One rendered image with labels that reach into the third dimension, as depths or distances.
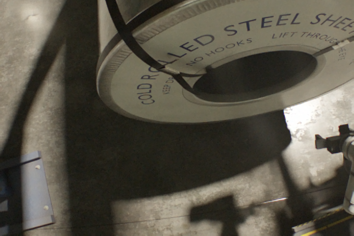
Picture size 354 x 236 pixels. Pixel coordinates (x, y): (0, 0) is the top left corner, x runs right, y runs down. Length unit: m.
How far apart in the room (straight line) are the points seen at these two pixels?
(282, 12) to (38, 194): 1.85
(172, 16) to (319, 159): 1.53
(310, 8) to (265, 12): 0.12
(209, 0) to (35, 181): 1.78
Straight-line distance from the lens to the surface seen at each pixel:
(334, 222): 1.68
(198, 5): 0.66
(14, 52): 2.59
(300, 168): 1.95
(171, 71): 0.81
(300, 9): 0.78
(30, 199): 2.16
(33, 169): 2.16
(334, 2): 0.81
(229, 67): 1.45
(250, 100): 1.41
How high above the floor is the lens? 1.84
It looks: 71 degrees down
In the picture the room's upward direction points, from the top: 10 degrees counter-clockwise
